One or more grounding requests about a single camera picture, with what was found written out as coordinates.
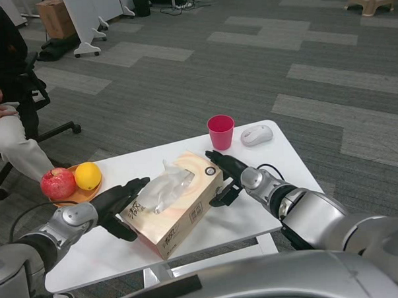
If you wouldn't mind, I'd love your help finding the black office chair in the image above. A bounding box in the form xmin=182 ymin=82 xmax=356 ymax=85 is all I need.
xmin=0 ymin=50 xmax=84 ymax=200

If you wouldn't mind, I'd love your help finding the pink plastic cup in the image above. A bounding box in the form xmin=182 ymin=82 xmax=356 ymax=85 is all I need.
xmin=206 ymin=113 xmax=236 ymax=152

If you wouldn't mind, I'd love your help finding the orange plate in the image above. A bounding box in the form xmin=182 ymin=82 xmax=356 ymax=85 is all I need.
xmin=44 ymin=164 xmax=103 ymax=208

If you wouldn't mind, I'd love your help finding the white computer mouse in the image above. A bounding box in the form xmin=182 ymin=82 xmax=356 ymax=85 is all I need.
xmin=240 ymin=124 xmax=274 ymax=148

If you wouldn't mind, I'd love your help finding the black waste bin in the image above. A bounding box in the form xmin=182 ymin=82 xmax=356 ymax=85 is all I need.
xmin=131 ymin=0 xmax=152 ymax=18

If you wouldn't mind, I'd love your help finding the white partition panel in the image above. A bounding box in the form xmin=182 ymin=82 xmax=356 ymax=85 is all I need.
xmin=61 ymin=0 xmax=112 ymax=59
xmin=0 ymin=0 xmax=28 ymax=30
xmin=112 ymin=0 xmax=137 ymax=20

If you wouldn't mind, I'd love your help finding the black bag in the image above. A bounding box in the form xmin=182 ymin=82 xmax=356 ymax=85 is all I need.
xmin=35 ymin=37 xmax=82 ymax=63

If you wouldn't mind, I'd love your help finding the orange fruit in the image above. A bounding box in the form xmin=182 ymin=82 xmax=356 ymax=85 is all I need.
xmin=73 ymin=161 xmax=103 ymax=191

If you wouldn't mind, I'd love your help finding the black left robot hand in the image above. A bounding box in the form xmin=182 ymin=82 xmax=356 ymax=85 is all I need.
xmin=90 ymin=176 xmax=153 ymax=244

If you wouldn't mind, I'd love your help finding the orange and beige tissue box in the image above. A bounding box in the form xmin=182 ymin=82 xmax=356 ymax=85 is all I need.
xmin=116 ymin=149 xmax=228 ymax=262

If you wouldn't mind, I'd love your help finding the white table frame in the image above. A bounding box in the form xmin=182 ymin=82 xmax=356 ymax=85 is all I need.
xmin=141 ymin=233 xmax=281 ymax=289

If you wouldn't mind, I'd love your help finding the red apple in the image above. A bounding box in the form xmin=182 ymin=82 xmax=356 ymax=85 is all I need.
xmin=40 ymin=166 xmax=79 ymax=201

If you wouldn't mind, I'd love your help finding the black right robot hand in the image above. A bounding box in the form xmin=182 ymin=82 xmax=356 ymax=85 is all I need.
xmin=204 ymin=148 xmax=250 ymax=208

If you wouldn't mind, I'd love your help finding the brown cardboard box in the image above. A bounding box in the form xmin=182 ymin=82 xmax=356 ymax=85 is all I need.
xmin=35 ymin=0 xmax=78 ymax=40

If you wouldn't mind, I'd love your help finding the seated person black jacket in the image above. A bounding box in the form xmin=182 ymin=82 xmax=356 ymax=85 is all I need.
xmin=0 ymin=0 xmax=55 ymax=185

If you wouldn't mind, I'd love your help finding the silver robot chest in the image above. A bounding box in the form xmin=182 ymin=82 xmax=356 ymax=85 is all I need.
xmin=91 ymin=245 xmax=398 ymax=298

